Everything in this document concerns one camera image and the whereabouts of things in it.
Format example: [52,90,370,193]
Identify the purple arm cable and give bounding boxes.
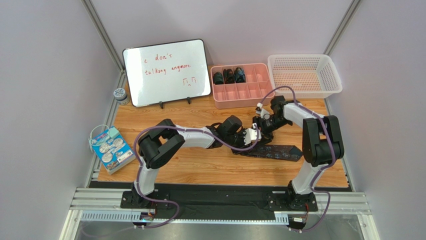
[133,125,262,231]
[256,86,337,233]

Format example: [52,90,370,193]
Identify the rolled dark tie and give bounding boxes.
[212,72,225,85]
[222,68,236,84]

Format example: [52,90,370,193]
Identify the blue snack box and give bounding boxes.
[88,124,136,175]

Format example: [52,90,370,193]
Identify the small white patterned jar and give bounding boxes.
[113,88,131,106]

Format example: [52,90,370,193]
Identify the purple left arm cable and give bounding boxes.
[133,125,262,231]

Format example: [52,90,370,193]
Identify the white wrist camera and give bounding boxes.
[244,123,262,145]
[255,102,271,120]

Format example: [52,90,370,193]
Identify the rolled dark tie left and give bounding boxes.
[212,72,225,85]

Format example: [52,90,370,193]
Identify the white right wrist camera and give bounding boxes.
[255,102,271,120]

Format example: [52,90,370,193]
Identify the rolled dark tie middle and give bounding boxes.
[222,68,236,84]

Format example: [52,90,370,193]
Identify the aluminium frame rail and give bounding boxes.
[59,188,380,240]

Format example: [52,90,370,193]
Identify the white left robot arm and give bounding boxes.
[132,115,262,208]

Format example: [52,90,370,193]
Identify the whiteboard with red writing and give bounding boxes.
[122,39,212,107]

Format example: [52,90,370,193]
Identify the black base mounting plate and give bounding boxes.
[88,181,352,221]

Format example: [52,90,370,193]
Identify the pink divided organizer box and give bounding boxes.
[210,63,275,109]

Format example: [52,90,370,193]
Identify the rolled blue tie right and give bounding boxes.
[234,67,247,83]

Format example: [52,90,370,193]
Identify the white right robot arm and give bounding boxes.
[253,96,345,210]

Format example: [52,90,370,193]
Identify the dark floral necktie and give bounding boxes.
[232,144,303,162]

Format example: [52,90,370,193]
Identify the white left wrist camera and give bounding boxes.
[244,123,262,145]

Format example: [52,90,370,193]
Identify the white plastic mesh basket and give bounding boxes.
[267,54,343,100]

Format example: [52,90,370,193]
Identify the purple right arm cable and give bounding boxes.
[256,86,337,233]

